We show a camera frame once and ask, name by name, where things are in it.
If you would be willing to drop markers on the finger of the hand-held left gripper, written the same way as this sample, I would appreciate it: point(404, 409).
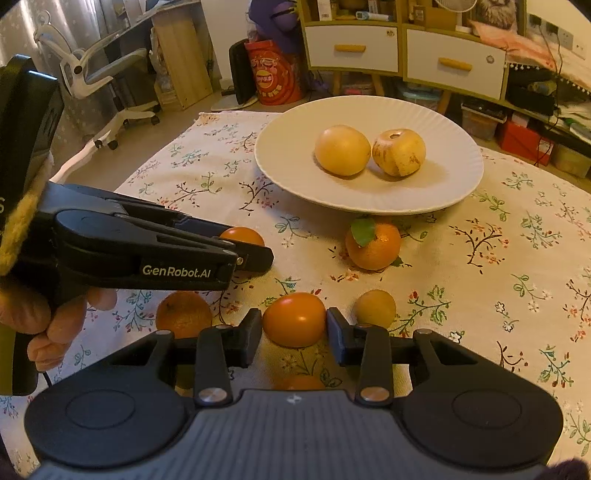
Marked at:
point(203, 227)
point(254, 259)

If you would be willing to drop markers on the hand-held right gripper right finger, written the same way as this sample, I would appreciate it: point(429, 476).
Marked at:
point(336, 337)

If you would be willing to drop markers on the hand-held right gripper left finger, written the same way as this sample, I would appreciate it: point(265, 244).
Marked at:
point(253, 337)

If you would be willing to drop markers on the orange mandarin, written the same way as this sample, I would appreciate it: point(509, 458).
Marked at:
point(183, 314)
point(244, 235)
point(300, 383)
point(376, 254)

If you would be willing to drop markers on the glossy orange persimmon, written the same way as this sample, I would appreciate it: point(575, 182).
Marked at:
point(293, 319)

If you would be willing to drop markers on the white ribbed plate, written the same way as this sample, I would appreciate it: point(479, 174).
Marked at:
point(300, 170)

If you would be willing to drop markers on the person's left hand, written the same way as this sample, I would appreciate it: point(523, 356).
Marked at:
point(64, 323)

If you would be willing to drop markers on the green leaf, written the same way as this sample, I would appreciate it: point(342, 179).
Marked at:
point(364, 231)

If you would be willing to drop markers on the floral tablecloth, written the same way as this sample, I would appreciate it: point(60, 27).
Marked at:
point(461, 286)

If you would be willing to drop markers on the pale yellow apple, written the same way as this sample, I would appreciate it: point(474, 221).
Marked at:
point(342, 151)

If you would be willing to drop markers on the black panel on grey base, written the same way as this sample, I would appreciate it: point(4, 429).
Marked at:
point(240, 74)

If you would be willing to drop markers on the red printed bag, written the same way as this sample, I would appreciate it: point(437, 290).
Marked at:
point(273, 78)

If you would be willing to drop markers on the light wooden desk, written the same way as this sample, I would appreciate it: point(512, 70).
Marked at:
point(182, 60)

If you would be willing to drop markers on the white office chair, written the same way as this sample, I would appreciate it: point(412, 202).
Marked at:
point(87, 76)

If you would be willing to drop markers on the blemished yellow apple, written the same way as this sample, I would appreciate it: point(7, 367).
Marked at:
point(399, 153)

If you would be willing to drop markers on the purple plush toy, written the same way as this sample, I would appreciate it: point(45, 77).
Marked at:
point(277, 27)

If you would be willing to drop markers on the clear storage box teal lid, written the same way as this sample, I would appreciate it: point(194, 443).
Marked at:
point(418, 98)

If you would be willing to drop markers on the yellow wooden cabinet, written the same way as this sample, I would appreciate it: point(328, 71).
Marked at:
point(401, 78)

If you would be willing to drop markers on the grey patterned curtain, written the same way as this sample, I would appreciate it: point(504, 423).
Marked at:
point(78, 14)

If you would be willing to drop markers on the white carton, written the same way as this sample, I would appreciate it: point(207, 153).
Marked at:
point(325, 10)

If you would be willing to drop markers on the white thermometer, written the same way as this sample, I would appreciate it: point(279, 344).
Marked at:
point(374, 16)

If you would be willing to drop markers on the red box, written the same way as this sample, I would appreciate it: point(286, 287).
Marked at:
point(524, 141)

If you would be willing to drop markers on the white fan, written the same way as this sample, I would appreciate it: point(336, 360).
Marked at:
point(455, 4)

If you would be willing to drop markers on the stack of folded cloths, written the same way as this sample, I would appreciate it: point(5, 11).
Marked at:
point(575, 110)

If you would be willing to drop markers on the pink cloth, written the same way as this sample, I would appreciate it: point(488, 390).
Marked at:
point(517, 44)

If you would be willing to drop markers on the cat picture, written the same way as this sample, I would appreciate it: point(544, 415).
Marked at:
point(498, 14)

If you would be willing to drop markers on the wall power socket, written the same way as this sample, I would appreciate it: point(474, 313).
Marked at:
point(542, 24)

